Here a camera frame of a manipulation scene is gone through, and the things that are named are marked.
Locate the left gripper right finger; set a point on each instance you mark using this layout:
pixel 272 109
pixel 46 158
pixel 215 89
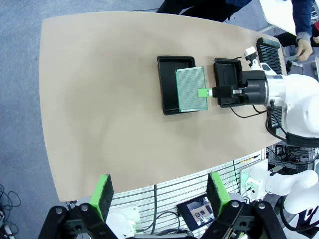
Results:
pixel 215 196

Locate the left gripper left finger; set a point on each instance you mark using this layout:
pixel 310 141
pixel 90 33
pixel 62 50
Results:
pixel 104 196

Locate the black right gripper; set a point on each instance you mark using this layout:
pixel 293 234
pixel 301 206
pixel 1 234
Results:
pixel 254 87

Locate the green perforated circuit board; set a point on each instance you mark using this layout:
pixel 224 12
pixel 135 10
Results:
pixel 190 89

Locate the person's left forearm blue sleeve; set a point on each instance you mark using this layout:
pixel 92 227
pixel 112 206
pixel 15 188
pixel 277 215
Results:
pixel 302 20

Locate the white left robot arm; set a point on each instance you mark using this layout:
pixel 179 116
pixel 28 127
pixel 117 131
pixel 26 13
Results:
pixel 117 221

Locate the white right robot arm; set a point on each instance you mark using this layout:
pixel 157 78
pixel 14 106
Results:
pixel 299 99

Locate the black plastic ESD tray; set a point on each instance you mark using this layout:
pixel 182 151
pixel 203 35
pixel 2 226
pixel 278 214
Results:
pixel 225 72
pixel 167 87

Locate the person's left hand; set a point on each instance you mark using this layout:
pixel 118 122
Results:
pixel 305 49

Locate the black tablet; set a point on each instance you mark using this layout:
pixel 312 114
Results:
pixel 192 214

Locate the black slotted PCB rack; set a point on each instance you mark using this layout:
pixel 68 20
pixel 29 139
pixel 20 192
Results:
pixel 270 54

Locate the white side table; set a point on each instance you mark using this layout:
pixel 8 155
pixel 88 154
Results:
pixel 279 12

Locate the white slotted mounting frame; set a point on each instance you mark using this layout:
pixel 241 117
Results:
pixel 174 186

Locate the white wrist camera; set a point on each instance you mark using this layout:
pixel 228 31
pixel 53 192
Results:
pixel 250 51

